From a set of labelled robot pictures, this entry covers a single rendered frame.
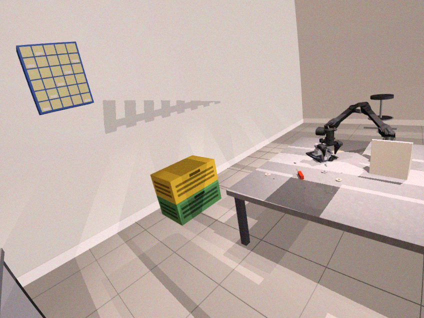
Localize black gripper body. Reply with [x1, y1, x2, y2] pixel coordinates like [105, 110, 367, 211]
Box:
[317, 136, 343, 150]

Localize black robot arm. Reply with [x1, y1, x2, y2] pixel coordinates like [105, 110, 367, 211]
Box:
[315, 101, 396, 141]

